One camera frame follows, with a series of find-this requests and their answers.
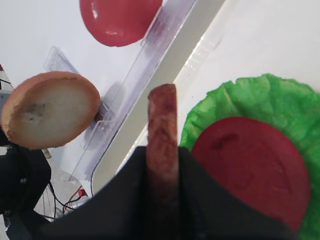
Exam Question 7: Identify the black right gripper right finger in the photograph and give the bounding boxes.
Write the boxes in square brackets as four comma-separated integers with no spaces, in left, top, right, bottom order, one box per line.
[178,147,298,240]

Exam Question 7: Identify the green lettuce leaf on tray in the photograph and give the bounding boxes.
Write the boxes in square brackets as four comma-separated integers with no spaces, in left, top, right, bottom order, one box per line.
[180,73,320,240]

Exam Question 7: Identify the brown meat patty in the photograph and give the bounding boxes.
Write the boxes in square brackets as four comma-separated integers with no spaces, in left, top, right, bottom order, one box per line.
[146,83,181,240]

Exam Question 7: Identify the red tomato slice on tray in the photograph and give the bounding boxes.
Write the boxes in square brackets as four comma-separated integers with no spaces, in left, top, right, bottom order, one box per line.
[191,117,311,232]

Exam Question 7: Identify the white metal tray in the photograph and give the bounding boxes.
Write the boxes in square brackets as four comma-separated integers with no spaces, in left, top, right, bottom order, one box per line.
[91,0,320,194]

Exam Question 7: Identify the clear long rail left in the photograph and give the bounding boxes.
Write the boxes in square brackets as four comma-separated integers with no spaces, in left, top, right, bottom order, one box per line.
[68,0,197,182]

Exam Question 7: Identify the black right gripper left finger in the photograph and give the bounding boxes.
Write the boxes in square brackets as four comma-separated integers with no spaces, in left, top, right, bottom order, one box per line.
[32,146,146,240]

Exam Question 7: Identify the bun half near left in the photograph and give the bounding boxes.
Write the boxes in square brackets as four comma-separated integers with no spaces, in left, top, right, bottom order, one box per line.
[0,72,101,150]

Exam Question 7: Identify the clear holder near left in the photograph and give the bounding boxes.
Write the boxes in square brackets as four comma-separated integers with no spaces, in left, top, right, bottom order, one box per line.
[44,46,115,150]

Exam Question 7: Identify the red tomato slice standing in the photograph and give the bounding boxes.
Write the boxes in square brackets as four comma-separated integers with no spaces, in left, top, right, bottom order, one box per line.
[79,0,163,47]

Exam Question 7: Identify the black cables with red plug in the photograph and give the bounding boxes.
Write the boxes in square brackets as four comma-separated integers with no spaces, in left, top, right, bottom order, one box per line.
[37,148,87,222]

